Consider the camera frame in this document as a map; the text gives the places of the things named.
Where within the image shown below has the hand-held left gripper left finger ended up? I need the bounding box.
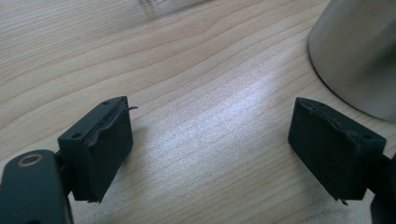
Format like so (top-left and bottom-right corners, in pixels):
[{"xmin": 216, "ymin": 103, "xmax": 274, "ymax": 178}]
[{"xmin": 57, "ymin": 95, "xmax": 139, "ymax": 203}]

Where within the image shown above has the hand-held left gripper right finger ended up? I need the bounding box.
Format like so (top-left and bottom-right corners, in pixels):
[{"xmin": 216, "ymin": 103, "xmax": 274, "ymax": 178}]
[{"xmin": 287, "ymin": 96, "xmax": 388, "ymax": 206}]

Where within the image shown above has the stainless steel cup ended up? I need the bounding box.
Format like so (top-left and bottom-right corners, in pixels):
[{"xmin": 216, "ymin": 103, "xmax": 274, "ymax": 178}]
[{"xmin": 307, "ymin": 0, "xmax": 396, "ymax": 123}]

